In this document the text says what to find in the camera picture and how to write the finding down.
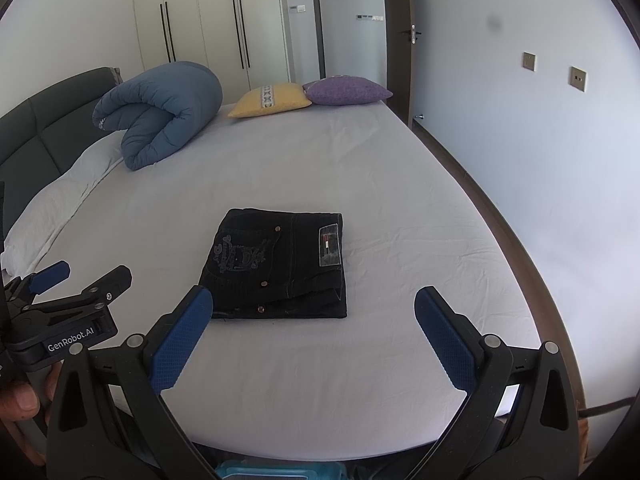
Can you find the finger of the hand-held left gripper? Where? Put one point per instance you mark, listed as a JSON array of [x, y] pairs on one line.
[[112, 280], [50, 272]]

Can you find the black pants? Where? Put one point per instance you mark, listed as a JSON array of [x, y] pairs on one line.
[[280, 270]]

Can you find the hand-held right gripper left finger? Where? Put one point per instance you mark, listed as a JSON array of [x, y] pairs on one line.
[[182, 345]]

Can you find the grey padded headboard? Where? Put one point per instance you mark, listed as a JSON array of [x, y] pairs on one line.
[[40, 130]]

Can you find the brown edged door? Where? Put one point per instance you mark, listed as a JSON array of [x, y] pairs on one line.
[[397, 60]]

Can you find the person's left hand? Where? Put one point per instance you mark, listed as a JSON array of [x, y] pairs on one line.
[[20, 402]]

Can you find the yellow pillow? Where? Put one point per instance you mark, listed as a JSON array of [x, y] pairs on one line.
[[270, 100]]

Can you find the white bed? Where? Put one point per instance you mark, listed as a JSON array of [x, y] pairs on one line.
[[350, 160]]

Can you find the wall control panel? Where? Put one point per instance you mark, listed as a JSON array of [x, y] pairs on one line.
[[370, 17]]

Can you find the grey wall socket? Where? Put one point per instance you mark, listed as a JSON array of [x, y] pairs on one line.
[[577, 79], [529, 61]]

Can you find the white pillow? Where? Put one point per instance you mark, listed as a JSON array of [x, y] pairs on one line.
[[50, 200]]

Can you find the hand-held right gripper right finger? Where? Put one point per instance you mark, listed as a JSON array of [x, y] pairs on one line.
[[445, 340]]

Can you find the blue rolled duvet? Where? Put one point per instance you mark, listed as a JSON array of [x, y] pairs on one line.
[[165, 100]]

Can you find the dark brown door frame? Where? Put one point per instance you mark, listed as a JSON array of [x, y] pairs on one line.
[[314, 10]]

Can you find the cream wardrobe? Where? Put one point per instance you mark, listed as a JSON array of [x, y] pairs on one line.
[[210, 10]]

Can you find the purple pillow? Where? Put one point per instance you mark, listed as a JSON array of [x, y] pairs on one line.
[[345, 91]]

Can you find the teal plastic box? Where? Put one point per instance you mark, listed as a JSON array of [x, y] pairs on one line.
[[280, 472]]

